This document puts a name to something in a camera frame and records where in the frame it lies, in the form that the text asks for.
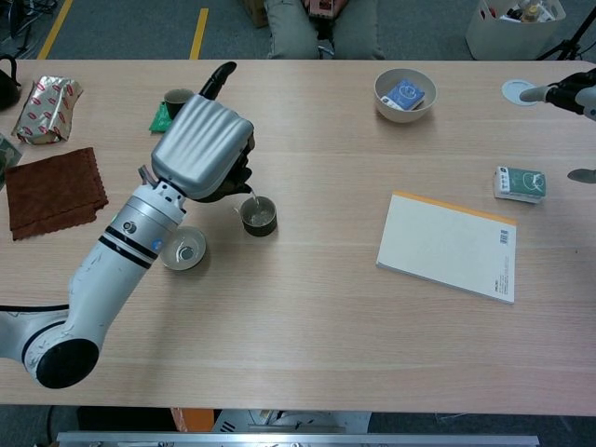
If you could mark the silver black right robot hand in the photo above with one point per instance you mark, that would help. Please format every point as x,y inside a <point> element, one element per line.
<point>565,95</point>

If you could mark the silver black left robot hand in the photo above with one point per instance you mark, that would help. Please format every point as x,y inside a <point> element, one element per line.
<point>200,144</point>

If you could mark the black cup beige inside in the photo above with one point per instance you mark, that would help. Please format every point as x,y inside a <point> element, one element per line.
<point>258,229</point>
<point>174,100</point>

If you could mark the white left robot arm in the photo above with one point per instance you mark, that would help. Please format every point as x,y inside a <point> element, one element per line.
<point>107,279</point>

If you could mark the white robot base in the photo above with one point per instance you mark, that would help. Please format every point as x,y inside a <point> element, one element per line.
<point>288,421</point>

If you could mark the green foil sachet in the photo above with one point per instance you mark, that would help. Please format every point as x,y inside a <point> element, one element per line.
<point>160,123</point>

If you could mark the black tripod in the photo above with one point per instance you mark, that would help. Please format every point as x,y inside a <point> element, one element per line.
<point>565,46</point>

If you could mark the white storage bin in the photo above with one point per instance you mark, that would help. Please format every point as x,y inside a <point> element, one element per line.
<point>503,42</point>

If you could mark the green tissue pack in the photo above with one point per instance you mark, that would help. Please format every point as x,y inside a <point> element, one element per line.
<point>521,184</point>

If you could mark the grey shallow tea bowl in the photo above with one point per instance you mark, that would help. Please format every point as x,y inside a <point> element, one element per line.
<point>193,261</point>

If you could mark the seated person in khaki trousers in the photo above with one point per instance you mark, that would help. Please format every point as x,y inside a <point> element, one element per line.
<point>288,37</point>

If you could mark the gold foil packet red print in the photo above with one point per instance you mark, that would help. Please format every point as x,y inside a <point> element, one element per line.
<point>46,112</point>

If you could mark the brown scalloped cloth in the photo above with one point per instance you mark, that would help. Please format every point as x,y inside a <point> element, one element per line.
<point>51,200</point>

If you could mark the blue tissue pack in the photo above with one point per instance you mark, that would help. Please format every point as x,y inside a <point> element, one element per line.
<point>405,93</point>

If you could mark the beige round bowl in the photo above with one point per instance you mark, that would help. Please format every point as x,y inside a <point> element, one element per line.
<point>405,116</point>

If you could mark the handheld smartphone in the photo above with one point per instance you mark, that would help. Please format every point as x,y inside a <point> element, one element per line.
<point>321,7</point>

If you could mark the white notebook orange spine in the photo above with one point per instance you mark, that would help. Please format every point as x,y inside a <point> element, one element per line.
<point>442,242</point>

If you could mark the green patterned packet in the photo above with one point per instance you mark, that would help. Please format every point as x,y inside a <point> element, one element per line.
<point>7,156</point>

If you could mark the black cast iron kettle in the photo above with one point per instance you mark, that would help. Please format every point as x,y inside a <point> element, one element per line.
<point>7,93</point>

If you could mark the orange panel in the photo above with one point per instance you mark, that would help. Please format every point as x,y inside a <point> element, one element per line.
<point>193,419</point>

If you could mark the aluminium profile rail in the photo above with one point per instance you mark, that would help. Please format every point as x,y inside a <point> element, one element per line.
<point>298,440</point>

